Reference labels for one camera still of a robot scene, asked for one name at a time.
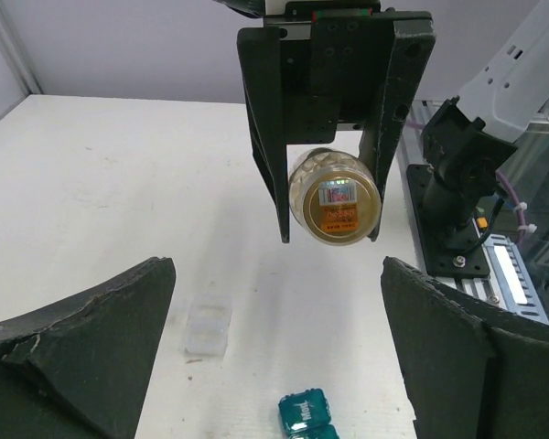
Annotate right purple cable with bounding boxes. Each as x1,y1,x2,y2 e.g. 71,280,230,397
406,121,539,241

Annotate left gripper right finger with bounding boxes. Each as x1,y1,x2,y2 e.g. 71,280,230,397
381,257,549,438

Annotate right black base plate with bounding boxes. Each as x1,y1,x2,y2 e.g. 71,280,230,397
405,164,490,279

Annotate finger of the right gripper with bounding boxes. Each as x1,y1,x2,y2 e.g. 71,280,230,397
237,27,290,243
357,13,436,242

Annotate clear pill bottle yellow capsules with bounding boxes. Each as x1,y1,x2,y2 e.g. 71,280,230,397
289,147,382,246

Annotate clear pill organizer box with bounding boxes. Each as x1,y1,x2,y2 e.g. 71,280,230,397
184,303,232,358

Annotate teal pill organizer box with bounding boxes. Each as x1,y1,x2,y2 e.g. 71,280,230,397
278,388,339,439

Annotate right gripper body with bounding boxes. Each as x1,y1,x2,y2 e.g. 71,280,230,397
263,1,394,145

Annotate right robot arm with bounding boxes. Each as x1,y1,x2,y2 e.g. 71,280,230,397
228,1,549,242

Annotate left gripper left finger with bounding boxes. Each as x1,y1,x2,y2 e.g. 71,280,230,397
0,257,177,438

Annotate perforated cable tray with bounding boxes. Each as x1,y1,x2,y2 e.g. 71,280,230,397
484,234,549,326

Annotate aluminium mounting rail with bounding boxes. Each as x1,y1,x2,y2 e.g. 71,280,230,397
395,98,549,326

